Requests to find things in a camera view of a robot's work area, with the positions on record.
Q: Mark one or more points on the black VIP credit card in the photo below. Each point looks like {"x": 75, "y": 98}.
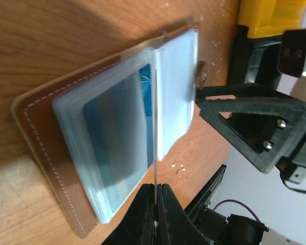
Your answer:
{"x": 155, "y": 131}

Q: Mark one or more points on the black bin right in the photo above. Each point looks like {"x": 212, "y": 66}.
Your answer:
{"x": 254, "y": 60}

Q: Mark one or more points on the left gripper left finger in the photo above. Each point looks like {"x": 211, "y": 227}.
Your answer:
{"x": 137, "y": 225}

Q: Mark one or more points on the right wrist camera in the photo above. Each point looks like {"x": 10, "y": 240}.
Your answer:
{"x": 292, "y": 53}

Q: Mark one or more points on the brown leather card holder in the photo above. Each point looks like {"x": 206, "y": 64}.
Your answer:
{"x": 88, "y": 131}

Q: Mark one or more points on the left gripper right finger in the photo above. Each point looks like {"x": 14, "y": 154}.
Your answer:
{"x": 174, "y": 226}

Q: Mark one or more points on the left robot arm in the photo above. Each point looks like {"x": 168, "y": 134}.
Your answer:
{"x": 235, "y": 229}

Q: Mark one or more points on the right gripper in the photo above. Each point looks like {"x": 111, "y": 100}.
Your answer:
{"x": 266, "y": 126}

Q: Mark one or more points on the yellow bin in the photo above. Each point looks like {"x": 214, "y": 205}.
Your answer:
{"x": 266, "y": 18}

